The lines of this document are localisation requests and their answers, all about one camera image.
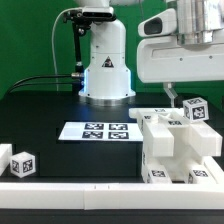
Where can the white sheet with tags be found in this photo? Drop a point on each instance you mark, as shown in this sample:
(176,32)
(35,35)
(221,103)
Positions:
(98,131)

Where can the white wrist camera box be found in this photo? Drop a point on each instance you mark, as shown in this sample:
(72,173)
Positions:
(162,24)

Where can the small white tagged cube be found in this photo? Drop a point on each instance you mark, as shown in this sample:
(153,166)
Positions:
(196,109)

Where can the white U-shaped boundary frame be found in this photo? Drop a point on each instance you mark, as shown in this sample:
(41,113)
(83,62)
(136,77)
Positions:
(92,196)

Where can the white tagged cube front left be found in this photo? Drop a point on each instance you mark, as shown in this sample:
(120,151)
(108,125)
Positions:
(22,164)

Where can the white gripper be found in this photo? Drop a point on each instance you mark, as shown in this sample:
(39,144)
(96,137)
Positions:
(161,60)

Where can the white chair seat piece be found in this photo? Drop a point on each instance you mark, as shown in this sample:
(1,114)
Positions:
(176,166)

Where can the long white chair back post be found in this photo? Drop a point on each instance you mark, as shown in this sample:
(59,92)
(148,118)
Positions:
(168,134)

